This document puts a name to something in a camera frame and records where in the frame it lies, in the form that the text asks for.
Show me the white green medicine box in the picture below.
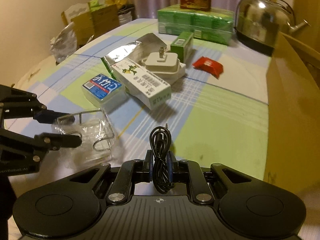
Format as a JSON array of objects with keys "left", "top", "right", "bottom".
[{"left": 111, "top": 59, "right": 171, "bottom": 110}]

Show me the plaid tablecloth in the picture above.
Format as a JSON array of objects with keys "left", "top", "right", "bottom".
[{"left": 5, "top": 19, "right": 270, "bottom": 196}]

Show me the green tissue multipack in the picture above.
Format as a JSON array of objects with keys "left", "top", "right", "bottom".
[{"left": 157, "top": 4, "right": 234, "bottom": 45}]

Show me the white power adapter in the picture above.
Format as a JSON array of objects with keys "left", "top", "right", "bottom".
[{"left": 142, "top": 47, "right": 186, "bottom": 85}]

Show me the blue white card box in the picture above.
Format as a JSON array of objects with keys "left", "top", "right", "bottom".
[{"left": 81, "top": 74, "right": 128, "bottom": 113}]

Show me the red snack packet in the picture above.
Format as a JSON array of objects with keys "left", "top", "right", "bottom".
[{"left": 193, "top": 56, "right": 223, "bottom": 79}]

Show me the small green box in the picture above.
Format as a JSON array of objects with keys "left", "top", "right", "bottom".
[{"left": 170, "top": 31, "right": 194, "bottom": 63}]

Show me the black audio cable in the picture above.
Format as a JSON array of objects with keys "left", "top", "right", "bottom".
[{"left": 149, "top": 122, "right": 175, "bottom": 194}]

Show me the stainless steel kettle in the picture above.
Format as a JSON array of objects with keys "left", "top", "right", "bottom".
[{"left": 234, "top": 0, "right": 309, "bottom": 56}]

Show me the white plastic bag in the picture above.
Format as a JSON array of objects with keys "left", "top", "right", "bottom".
[{"left": 50, "top": 22, "right": 77, "bottom": 65}]

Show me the silver foil pouch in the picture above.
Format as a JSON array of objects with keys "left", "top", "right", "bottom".
[{"left": 101, "top": 33, "right": 167, "bottom": 75}]

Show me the cardboard box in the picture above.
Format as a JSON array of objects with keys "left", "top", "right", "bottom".
[{"left": 262, "top": 31, "right": 320, "bottom": 196}]

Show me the brown carton on chair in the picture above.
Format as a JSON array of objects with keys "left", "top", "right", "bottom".
[{"left": 61, "top": 0, "right": 120, "bottom": 47}]

